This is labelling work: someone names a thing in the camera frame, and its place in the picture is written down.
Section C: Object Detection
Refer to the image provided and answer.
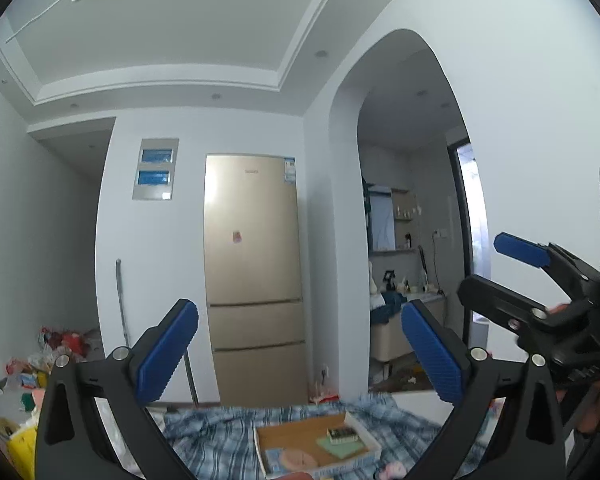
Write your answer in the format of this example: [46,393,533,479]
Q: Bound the white rabbit toy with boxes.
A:
[369,260,383,311]

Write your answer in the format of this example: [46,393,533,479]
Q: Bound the white cardboard box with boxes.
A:
[252,410,382,476]

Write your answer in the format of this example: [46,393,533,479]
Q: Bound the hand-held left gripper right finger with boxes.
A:
[401,299,567,480]

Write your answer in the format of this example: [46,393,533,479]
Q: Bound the white ceiling cable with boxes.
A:
[5,0,186,43]

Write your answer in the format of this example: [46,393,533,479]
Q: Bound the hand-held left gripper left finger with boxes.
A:
[34,298,201,480]

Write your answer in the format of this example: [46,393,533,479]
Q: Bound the gold refrigerator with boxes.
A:
[203,154,311,407]

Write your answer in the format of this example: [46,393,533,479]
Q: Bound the grey electrical panel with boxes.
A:
[131,138,180,202]

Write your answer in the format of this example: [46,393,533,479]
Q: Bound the wooden wall shelf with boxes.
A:
[392,189,417,251]

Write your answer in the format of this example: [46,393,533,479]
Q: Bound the blue plaid shirt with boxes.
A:
[147,392,506,480]

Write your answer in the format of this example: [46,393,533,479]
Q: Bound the yellow bag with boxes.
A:
[0,415,38,480]

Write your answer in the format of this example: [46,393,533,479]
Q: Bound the round brown bear compact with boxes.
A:
[280,447,318,471]

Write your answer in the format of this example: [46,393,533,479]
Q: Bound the kitchen window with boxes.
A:
[367,185,396,252]

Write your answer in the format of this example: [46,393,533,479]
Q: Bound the dark pole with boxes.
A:
[182,355,200,406]

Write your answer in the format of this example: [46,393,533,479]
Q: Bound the red bags pile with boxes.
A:
[40,327,93,361]

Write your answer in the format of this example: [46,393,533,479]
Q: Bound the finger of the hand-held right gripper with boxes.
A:
[493,231,600,311]
[456,274,556,343]

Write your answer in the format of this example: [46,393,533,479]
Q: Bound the silver mop handle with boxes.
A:
[115,258,130,346]

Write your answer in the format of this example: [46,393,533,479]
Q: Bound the beige counter cabinet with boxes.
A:
[370,295,448,361]

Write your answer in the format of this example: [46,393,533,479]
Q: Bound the blue clothes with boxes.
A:
[371,292,408,326]

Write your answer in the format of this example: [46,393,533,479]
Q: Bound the white bin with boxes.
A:
[472,312,491,352]

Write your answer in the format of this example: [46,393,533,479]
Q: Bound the black box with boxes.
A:
[326,425,358,445]

